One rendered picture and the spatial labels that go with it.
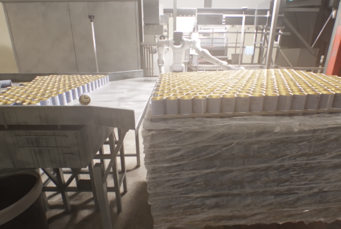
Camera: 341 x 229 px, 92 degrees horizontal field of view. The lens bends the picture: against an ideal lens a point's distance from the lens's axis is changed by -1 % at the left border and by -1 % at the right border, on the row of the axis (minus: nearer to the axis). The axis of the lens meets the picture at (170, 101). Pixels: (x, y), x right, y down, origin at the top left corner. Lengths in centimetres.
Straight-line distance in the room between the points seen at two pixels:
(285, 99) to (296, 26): 430
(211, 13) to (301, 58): 257
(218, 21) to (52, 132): 361
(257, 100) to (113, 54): 308
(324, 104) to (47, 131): 135
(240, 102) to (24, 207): 134
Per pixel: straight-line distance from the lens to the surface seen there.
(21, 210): 141
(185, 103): 79
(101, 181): 109
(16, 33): 453
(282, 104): 96
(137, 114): 90
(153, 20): 323
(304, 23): 530
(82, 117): 88
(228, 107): 84
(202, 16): 394
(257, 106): 89
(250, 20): 423
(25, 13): 440
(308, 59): 542
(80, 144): 98
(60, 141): 102
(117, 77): 206
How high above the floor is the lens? 139
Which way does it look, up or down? 16 degrees down
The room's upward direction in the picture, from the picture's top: straight up
